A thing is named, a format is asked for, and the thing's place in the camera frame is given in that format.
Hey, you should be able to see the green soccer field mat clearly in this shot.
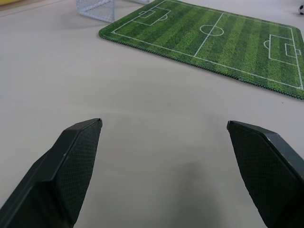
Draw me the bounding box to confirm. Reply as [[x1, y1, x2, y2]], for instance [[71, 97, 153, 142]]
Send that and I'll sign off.
[[97, 0, 304, 100]]

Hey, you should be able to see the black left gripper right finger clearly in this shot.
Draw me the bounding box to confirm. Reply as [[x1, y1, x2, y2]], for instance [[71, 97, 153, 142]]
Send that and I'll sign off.
[[227, 120, 304, 228]]

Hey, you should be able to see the white mini goal net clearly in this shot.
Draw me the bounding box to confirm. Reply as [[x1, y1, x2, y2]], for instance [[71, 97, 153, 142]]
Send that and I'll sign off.
[[76, 0, 151, 22]]

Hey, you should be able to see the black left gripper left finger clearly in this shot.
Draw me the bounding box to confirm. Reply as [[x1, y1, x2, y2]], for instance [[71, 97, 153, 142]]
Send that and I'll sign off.
[[0, 118, 104, 228]]

